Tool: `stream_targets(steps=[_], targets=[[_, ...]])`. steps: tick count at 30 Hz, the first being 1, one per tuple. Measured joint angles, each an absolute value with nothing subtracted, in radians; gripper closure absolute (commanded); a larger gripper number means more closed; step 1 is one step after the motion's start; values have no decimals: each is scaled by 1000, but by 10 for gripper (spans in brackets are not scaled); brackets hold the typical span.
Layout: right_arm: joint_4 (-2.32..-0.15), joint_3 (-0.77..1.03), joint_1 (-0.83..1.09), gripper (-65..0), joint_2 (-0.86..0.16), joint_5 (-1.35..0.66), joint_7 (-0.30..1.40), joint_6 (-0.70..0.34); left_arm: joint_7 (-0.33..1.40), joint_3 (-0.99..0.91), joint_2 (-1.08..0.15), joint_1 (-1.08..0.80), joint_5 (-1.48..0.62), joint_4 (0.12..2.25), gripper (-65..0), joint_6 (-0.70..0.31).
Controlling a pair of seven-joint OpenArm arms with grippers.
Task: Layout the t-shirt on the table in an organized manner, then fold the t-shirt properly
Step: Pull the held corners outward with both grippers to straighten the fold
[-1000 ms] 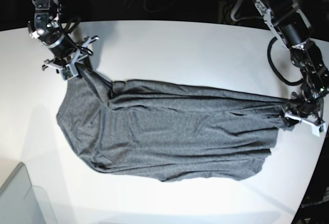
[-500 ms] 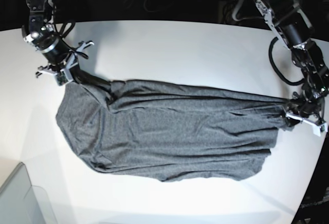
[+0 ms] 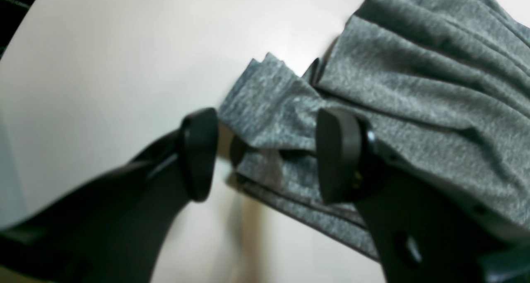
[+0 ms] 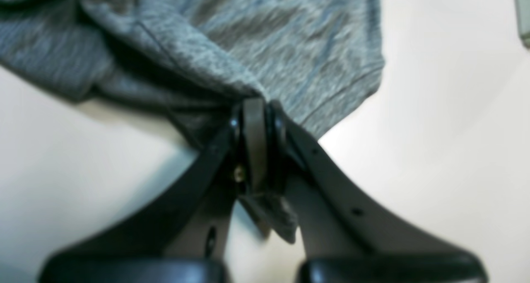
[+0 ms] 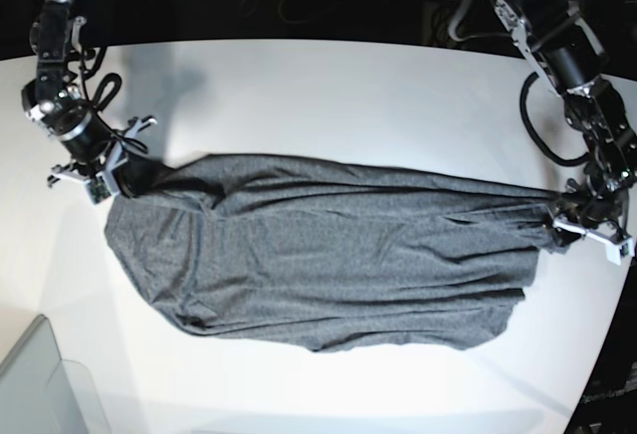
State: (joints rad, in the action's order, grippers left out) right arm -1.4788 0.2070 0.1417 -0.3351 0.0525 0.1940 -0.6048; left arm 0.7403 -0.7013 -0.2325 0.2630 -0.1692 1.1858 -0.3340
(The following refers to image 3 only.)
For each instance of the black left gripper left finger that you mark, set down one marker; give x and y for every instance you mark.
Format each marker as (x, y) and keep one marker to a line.
(111, 229)

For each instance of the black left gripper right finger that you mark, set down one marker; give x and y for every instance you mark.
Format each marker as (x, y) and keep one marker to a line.
(425, 229)

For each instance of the grey t-shirt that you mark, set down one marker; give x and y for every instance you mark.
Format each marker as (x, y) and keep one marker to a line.
(445, 83)

